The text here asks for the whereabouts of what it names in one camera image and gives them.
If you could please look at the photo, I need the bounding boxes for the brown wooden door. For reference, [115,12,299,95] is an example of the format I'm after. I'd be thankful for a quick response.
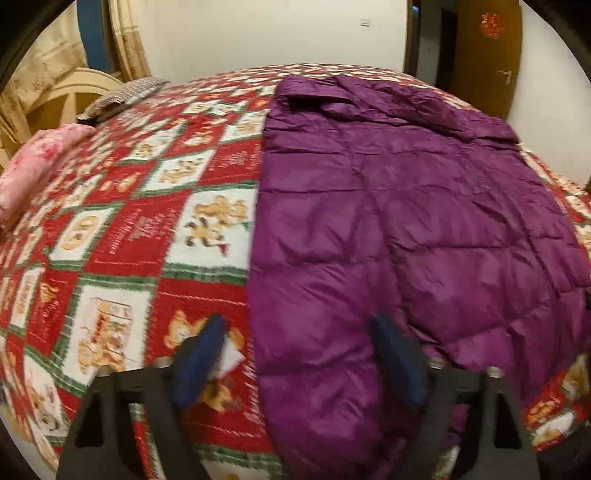
[450,0,525,121]

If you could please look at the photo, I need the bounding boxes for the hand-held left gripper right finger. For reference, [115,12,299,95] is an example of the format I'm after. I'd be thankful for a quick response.
[369,311,539,480]

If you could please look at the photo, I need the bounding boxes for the cream wooden headboard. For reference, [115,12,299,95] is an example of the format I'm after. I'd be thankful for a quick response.
[0,67,125,162]

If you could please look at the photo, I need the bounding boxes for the red checked printed bedspread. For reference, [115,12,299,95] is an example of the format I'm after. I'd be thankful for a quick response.
[0,62,591,480]

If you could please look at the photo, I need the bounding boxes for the striped pillow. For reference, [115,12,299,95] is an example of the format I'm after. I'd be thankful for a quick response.
[76,78,171,123]

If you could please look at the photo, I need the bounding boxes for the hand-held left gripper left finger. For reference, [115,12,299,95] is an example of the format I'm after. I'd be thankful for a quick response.
[55,315,229,480]

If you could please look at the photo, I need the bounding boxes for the red door decoration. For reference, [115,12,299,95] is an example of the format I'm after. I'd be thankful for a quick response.
[479,13,504,40]

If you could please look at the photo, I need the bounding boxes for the window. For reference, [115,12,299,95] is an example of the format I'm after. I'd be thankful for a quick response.
[76,0,115,75]

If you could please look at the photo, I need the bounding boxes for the wide beige floral curtain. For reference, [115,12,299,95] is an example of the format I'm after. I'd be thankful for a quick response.
[0,0,88,132]

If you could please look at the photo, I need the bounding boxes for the purple hooded puffer jacket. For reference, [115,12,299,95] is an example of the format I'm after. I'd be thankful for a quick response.
[247,74,591,480]

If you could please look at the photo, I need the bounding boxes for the pink floral pillow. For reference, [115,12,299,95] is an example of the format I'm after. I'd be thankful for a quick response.
[0,124,98,232]

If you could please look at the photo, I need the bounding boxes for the narrow beige floral curtain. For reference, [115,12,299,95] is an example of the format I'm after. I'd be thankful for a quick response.
[108,0,151,81]

